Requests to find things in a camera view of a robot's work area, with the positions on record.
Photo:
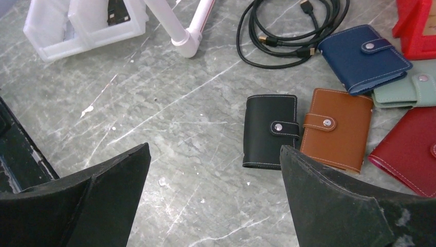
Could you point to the black leather card holder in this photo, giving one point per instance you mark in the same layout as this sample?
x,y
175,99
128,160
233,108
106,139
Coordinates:
x,y
270,122

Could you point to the white plastic divided tray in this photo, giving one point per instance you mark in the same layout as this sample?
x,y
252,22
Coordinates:
x,y
59,29

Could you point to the brown leather card holder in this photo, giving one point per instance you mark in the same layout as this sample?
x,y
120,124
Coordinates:
x,y
336,129

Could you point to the red plastic bin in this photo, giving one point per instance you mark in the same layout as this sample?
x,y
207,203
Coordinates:
x,y
416,28

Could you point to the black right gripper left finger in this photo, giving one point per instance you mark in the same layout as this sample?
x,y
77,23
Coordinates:
x,y
92,207

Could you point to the red leather card holder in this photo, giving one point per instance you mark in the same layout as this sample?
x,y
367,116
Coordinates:
x,y
407,152

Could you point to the black card holder in tray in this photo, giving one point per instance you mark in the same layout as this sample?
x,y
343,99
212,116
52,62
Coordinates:
x,y
117,12

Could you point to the blue leather card holder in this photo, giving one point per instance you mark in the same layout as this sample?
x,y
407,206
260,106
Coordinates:
x,y
363,60

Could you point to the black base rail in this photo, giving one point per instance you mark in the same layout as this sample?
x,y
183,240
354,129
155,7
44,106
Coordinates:
x,y
22,163

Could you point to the mint green card holder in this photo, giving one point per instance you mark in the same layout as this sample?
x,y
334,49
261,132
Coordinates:
x,y
413,91

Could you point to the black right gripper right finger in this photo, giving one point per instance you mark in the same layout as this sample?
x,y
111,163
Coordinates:
x,y
330,208

